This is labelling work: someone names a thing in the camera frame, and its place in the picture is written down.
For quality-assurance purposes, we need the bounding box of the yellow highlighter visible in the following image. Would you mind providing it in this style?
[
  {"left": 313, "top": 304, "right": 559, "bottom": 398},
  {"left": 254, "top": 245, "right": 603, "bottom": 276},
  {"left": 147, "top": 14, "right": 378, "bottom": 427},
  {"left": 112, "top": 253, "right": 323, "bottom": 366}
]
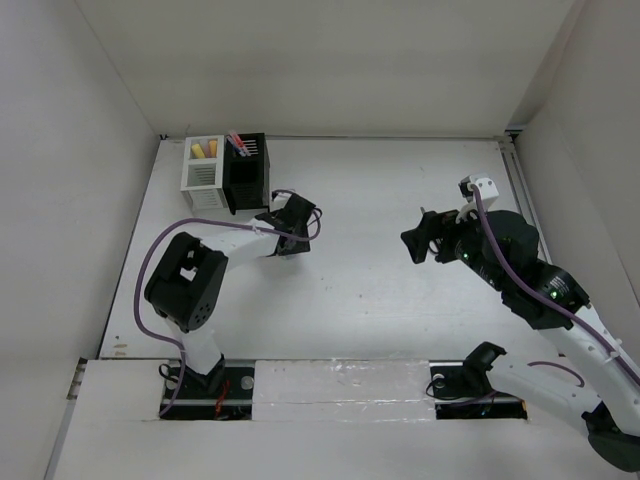
[{"left": 191, "top": 143, "right": 207, "bottom": 159}]

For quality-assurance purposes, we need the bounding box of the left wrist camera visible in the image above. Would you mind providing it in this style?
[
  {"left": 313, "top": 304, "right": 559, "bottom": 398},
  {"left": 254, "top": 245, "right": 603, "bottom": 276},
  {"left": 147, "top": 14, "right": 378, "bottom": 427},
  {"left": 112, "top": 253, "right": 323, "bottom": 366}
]
[{"left": 271, "top": 189, "right": 294, "bottom": 200}]

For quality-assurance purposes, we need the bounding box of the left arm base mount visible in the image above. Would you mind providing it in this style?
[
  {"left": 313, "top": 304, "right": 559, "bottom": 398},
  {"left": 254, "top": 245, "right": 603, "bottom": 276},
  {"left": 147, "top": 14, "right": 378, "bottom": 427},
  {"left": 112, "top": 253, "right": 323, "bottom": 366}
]
[{"left": 158, "top": 360, "right": 256, "bottom": 421}]

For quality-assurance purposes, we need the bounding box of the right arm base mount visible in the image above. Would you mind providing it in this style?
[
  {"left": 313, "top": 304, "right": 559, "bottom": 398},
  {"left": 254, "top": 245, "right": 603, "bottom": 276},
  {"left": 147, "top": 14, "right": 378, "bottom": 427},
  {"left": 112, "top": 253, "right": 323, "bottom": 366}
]
[{"left": 425, "top": 342, "right": 528, "bottom": 420}]

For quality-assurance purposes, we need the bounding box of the black slatted pen holder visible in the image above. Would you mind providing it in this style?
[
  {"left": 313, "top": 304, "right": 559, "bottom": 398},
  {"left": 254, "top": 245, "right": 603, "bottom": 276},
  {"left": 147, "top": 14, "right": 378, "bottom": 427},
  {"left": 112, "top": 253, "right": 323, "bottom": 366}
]
[{"left": 223, "top": 133, "right": 270, "bottom": 214}]

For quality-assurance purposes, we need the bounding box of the orange highlighter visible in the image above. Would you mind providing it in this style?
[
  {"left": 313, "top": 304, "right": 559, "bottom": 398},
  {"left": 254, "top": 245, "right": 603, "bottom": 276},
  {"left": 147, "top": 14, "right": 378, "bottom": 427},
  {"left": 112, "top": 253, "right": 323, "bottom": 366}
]
[{"left": 208, "top": 140, "right": 218, "bottom": 158}]

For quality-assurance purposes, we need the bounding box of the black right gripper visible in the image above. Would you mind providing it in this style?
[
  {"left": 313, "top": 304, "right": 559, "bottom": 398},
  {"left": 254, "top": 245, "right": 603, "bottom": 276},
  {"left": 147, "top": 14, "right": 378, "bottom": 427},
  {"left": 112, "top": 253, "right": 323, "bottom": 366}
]
[{"left": 401, "top": 199, "right": 508, "bottom": 291}]

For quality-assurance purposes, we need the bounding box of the white slatted pen holder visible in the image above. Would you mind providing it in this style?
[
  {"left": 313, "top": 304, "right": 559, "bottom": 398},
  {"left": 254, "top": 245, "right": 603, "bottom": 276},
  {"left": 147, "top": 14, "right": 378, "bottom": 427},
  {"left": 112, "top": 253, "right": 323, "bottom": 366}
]
[{"left": 180, "top": 135, "right": 228, "bottom": 213}]

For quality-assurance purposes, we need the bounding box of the red pen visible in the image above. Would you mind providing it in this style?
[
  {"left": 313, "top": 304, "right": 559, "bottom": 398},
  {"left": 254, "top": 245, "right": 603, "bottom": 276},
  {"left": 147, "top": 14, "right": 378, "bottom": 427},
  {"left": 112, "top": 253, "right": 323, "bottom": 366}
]
[
  {"left": 227, "top": 131, "right": 248, "bottom": 157},
  {"left": 230, "top": 131, "right": 251, "bottom": 156}
]

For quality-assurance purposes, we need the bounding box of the aluminium rail right side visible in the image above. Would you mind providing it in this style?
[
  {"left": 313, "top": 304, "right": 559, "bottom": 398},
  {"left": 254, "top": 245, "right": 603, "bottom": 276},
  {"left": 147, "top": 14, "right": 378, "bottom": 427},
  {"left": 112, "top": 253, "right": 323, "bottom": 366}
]
[{"left": 496, "top": 129, "right": 552, "bottom": 263}]

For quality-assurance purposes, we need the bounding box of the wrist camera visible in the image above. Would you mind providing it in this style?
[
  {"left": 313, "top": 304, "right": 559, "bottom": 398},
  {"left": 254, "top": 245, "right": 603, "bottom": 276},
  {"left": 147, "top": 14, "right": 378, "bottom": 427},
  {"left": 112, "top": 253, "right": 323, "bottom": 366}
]
[
  {"left": 456, "top": 174, "right": 499, "bottom": 223},
  {"left": 271, "top": 189, "right": 294, "bottom": 200}
]

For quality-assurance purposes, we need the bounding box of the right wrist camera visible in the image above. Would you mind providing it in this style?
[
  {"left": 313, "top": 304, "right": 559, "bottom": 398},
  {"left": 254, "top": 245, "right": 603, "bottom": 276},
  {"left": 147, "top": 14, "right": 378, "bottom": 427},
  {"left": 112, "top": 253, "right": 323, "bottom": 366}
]
[{"left": 456, "top": 174, "right": 499, "bottom": 223}]

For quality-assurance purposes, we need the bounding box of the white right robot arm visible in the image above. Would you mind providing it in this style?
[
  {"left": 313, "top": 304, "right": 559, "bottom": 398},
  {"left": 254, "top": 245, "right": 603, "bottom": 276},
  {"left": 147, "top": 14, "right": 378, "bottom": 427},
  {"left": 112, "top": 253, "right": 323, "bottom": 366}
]
[{"left": 400, "top": 209, "right": 639, "bottom": 473}]

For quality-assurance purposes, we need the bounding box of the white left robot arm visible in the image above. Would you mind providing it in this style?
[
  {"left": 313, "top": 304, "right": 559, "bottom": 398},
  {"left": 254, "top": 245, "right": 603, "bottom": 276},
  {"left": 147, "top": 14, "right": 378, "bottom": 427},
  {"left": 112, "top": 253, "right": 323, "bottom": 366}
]
[{"left": 142, "top": 191, "right": 321, "bottom": 397}]

